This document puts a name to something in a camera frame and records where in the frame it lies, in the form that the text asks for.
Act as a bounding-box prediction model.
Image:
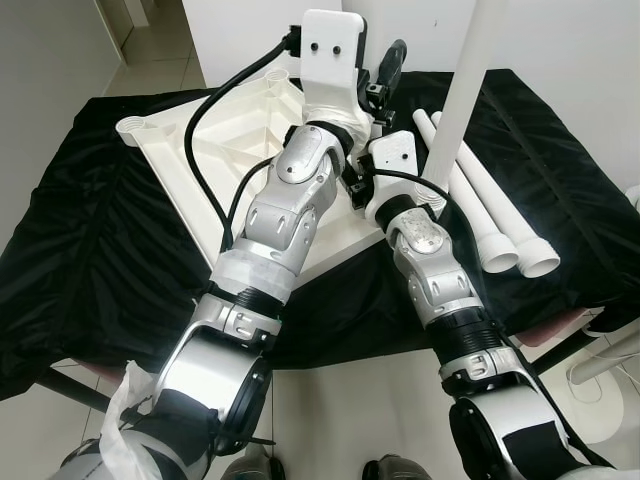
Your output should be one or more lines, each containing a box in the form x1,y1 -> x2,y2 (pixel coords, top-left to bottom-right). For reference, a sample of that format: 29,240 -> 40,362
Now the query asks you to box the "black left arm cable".
183,28 -> 306,263

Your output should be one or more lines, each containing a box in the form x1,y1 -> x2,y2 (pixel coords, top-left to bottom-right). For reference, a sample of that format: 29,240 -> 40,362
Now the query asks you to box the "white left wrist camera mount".
298,9 -> 373,136

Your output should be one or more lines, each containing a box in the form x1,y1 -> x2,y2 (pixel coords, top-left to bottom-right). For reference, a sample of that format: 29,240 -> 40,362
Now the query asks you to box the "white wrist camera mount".
298,9 -> 373,136
366,133 -> 443,223

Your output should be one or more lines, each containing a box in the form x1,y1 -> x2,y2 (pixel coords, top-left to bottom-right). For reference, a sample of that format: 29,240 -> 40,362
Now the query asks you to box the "white plastic table top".
115,72 -> 453,283

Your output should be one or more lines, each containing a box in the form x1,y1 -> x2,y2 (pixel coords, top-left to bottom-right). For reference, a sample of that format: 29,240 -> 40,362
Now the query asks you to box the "grey left robot foot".
220,443 -> 286,480

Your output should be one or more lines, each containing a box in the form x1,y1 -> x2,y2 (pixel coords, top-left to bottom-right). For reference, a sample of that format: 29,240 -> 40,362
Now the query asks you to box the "black cloth table cover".
0,68 -> 640,401

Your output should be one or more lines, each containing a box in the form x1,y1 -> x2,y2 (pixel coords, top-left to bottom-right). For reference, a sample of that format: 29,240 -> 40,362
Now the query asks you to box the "pink table top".
60,305 -> 596,389

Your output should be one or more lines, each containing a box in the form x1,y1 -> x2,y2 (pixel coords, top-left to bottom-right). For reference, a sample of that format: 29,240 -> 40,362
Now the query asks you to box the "grey right robot foot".
362,455 -> 433,480

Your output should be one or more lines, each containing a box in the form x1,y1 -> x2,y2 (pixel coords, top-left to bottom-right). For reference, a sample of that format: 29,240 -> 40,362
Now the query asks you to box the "white pedestal fan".
512,322 -> 640,439

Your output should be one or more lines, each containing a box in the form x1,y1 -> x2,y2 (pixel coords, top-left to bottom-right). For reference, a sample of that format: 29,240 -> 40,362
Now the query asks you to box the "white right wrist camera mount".
366,133 -> 443,223

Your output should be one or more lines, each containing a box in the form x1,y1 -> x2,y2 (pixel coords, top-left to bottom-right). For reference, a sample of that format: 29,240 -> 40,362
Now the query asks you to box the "grey robot foot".
220,443 -> 286,480
362,455 -> 433,480

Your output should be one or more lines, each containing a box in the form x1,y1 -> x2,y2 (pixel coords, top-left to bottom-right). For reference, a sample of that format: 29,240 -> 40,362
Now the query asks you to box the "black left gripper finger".
381,38 -> 409,102

